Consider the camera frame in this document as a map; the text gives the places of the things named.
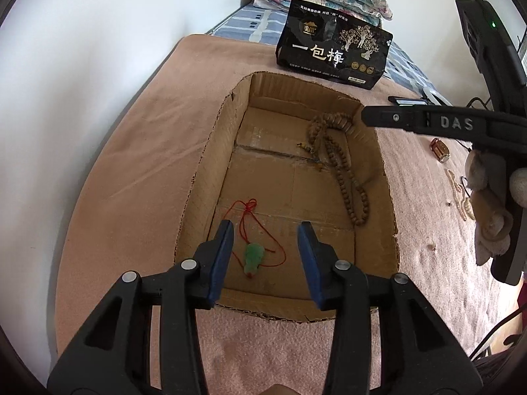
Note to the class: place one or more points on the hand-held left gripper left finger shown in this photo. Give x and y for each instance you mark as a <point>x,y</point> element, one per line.
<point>221,259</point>

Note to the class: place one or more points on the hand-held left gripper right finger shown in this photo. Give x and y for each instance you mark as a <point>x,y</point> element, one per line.
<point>309,263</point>

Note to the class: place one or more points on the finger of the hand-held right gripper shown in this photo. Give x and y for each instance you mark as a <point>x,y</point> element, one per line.
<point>411,119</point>

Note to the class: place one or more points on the cardboard box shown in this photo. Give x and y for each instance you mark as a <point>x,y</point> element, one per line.
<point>267,173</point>

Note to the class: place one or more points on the person's right hand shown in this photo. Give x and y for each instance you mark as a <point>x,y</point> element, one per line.
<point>490,210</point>

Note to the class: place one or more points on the black printed package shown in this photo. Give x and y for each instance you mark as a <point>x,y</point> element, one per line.
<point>329,49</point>

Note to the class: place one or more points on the pink blanket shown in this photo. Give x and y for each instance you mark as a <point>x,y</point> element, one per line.
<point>144,173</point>

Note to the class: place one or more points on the blue checked bed sheet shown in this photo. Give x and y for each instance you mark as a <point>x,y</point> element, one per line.
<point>255,24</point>

